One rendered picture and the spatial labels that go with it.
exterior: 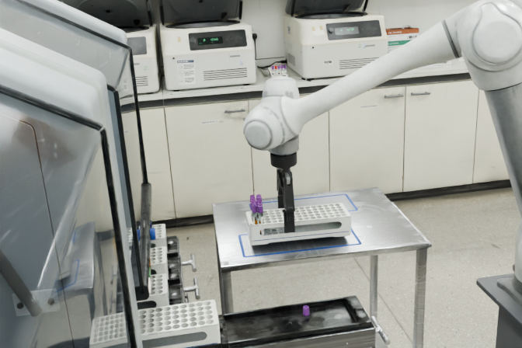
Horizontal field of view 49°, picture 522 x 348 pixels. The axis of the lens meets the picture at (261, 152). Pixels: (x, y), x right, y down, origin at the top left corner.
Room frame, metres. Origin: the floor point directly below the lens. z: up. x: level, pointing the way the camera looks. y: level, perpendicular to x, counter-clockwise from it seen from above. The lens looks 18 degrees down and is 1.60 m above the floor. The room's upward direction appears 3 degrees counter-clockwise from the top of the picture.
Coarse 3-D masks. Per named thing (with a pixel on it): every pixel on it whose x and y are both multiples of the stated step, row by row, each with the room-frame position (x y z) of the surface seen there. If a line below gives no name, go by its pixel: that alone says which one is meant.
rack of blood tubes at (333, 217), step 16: (304, 208) 1.57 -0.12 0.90; (320, 208) 1.57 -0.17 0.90; (336, 208) 1.56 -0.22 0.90; (256, 224) 1.47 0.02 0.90; (272, 224) 1.47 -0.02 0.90; (304, 224) 1.58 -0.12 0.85; (320, 224) 1.57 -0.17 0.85; (336, 224) 1.57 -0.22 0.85; (272, 240) 1.47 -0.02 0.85; (288, 240) 1.48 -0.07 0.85
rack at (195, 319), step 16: (176, 304) 1.15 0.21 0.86; (192, 304) 1.15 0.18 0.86; (208, 304) 1.16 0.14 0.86; (144, 320) 1.10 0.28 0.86; (160, 320) 1.10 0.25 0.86; (176, 320) 1.09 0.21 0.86; (192, 320) 1.10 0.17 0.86; (208, 320) 1.08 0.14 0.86; (144, 336) 1.04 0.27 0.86; (160, 336) 1.05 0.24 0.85; (176, 336) 1.11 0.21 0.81; (192, 336) 1.11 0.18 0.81; (208, 336) 1.06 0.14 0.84
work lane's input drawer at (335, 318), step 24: (240, 312) 1.18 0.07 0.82; (264, 312) 1.18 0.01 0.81; (288, 312) 1.19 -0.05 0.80; (312, 312) 1.18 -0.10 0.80; (336, 312) 1.18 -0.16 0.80; (360, 312) 1.15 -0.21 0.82; (240, 336) 1.10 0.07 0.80; (264, 336) 1.08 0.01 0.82; (288, 336) 1.08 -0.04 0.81; (312, 336) 1.09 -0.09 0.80; (336, 336) 1.09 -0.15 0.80; (360, 336) 1.10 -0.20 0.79; (384, 336) 1.14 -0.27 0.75
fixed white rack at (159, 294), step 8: (152, 280) 1.27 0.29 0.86; (160, 280) 1.27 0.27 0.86; (152, 288) 1.23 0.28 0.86; (160, 288) 1.24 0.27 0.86; (168, 288) 1.27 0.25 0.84; (152, 296) 1.19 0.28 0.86; (160, 296) 1.20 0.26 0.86; (168, 296) 1.22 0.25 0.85; (144, 304) 1.25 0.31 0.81; (152, 304) 1.24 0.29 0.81; (160, 304) 1.20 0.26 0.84; (168, 304) 1.20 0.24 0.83
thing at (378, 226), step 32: (352, 192) 1.87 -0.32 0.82; (224, 224) 1.66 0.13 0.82; (352, 224) 1.61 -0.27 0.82; (384, 224) 1.60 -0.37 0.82; (224, 256) 1.45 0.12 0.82; (256, 256) 1.44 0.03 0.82; (288, 256) 1.43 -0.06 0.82; (320, 256) 1.43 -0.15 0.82; (352, 256) 1.44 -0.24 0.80; (416, 256) 1.48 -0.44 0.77; (224, 288) 1.40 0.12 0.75; (416, 288) 1.47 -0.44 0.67; (416, 320) 1.47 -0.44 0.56
